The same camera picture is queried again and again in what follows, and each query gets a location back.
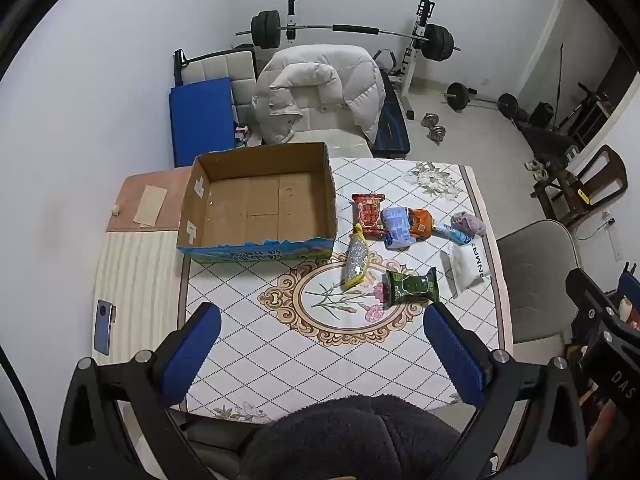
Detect purple fuzzy cloth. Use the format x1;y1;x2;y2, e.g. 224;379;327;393
451;212;487;237

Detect white down jacket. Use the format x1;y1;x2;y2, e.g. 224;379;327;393
251;45;387;147

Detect small black plate barbell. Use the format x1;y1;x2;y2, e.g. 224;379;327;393
444;81;521;120

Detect orange snack packet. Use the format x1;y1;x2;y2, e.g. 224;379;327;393
407;208;434;242

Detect beige padded panel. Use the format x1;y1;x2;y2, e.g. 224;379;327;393
182;49;257;111

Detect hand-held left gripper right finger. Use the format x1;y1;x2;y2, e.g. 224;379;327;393
422;302;588;480

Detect silver yellow mesh packet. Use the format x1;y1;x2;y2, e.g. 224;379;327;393
341;225;368;290

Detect brown wooden chair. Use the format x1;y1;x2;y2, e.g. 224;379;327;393
531;144;628;227

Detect pink board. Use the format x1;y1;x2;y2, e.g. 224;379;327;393
105;167;195;233

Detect red snack packet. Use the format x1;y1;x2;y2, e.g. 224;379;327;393
351;193;388;240

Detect white pillow packet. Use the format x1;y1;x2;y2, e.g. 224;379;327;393
440;242;492;300

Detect beige paper tape patch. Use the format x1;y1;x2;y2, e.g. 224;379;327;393
134;185;168;227

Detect white bench press rack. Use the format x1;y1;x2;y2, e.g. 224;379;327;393
284;0;435;121

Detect blue folded mat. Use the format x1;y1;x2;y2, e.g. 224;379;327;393
169;77;237;168

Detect blue-white snack packet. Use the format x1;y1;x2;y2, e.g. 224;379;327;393
381;206;416;251

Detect green snack packet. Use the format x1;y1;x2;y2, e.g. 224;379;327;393
384;267;440;308

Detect dark blue weight bench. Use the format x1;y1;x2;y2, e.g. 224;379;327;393
372;50;412;159

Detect black fleece pants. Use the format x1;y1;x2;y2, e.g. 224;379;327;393
239;394;462;480

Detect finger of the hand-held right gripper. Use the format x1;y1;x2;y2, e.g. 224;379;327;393
565;268;617;323

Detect barbell with black plates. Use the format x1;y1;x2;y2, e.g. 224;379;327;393
235;10;462;60

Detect black cable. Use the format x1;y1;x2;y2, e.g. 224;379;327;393
0;345;56;480

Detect grey chair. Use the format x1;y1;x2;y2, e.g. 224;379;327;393
495;220;583;346

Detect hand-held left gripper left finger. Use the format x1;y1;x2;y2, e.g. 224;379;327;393
57;302;223;480

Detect blue white stick packet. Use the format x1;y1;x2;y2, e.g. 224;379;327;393
433;223;473;247

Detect cardboard box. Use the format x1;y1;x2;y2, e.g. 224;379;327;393
176;141;339;264

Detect blue smartphone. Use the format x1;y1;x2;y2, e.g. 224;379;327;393
94;300;117;356

